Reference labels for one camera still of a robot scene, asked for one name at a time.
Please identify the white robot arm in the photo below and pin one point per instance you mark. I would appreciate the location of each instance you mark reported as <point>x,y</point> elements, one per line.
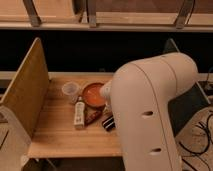
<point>138,95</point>

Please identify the orange bowl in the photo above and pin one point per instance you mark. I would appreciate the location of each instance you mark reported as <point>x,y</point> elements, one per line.
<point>91,95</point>

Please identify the black and white eraser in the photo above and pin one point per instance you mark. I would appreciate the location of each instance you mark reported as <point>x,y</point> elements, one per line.
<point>108,124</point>

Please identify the wooden shelf rail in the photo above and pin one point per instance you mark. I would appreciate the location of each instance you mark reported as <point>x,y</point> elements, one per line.
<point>108,15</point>

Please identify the left wooden side panel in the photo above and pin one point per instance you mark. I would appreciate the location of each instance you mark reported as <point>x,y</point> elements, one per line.
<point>23,99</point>

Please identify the brown snack wrapper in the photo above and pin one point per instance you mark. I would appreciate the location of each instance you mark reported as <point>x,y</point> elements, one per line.
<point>92,116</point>

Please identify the clear plastic cup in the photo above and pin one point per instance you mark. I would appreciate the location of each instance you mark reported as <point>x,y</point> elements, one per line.
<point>71,90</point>

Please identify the white bottle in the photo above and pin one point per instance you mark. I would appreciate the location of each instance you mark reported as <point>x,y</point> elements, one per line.
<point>79,114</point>

